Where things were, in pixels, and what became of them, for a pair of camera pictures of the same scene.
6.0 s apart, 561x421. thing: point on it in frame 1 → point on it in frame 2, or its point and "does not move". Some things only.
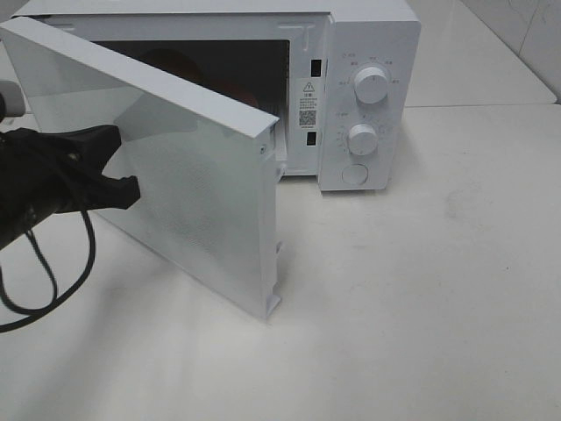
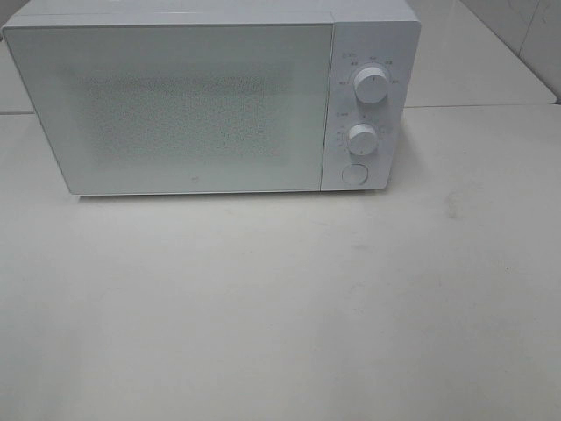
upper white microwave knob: [371, 85] does not move
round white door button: [355, 174] does not move
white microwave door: [208, 170] → [181, 108]
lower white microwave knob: [363, 139] does not move
